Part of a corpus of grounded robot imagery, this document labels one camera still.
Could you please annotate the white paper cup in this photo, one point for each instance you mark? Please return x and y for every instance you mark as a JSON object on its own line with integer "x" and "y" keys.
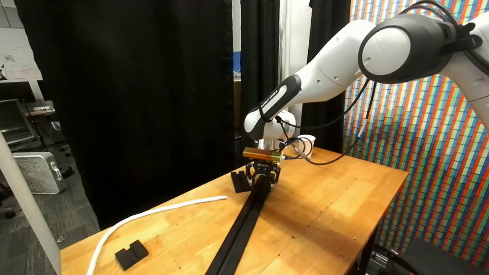
{"x": 308, "y": 142}

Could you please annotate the colourful patterned panel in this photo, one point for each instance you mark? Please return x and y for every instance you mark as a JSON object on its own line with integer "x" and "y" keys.
{"x": 428, "y": 130}

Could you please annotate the black curtain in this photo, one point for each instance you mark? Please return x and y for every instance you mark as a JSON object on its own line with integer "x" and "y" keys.
{"x": 143, "y": 90}

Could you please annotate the wide black track piece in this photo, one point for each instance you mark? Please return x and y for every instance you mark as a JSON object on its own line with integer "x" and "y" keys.
{"x": 262, "y": 186}

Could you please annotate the grey box on floor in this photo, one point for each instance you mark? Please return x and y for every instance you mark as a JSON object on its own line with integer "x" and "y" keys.
{"x": 40, "y": 171}

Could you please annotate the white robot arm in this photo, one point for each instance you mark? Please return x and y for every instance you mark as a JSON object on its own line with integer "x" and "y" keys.
{"x": 401, "y": 49}

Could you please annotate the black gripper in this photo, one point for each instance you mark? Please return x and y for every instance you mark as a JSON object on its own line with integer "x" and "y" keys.
{"x": 257, "y": 168}

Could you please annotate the white flexible tube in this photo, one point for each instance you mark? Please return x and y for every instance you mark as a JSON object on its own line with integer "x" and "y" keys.
{"x": 107, "y": 234}

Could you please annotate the long black track piece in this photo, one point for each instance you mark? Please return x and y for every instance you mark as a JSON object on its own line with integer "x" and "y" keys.
{"x": 230, "y": 253}

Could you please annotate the small black block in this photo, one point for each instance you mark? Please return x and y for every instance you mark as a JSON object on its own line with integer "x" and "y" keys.
{"x": 132, "y": 255}

